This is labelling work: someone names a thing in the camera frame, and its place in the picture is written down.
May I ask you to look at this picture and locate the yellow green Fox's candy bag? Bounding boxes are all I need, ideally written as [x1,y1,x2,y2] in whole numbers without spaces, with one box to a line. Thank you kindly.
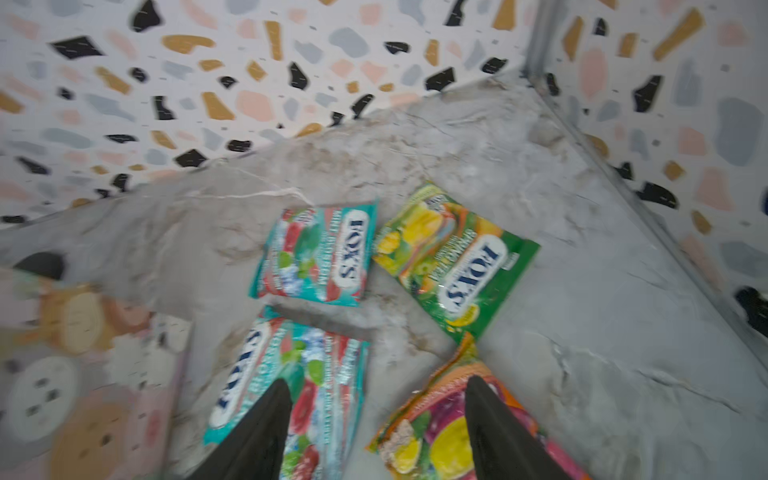
[373,182,540,342]

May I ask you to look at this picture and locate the orange Fox's candy bag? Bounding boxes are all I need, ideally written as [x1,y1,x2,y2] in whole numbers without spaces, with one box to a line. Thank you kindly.
[367,335,588,479]

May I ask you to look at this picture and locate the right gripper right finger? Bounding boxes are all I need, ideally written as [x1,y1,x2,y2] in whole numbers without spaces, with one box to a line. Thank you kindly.
[465,376,569,480]

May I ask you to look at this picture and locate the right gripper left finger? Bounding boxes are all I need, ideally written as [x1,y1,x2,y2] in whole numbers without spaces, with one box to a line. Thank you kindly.
[187,379,292,480]

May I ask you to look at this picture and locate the teal fruit Fox's candy bag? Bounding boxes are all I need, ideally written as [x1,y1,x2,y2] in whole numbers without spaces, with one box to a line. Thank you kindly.
[250,202,378,307]

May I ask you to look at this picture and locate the white paper gift bag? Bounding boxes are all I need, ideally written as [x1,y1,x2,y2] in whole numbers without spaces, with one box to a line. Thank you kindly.
[1,252,192,479]

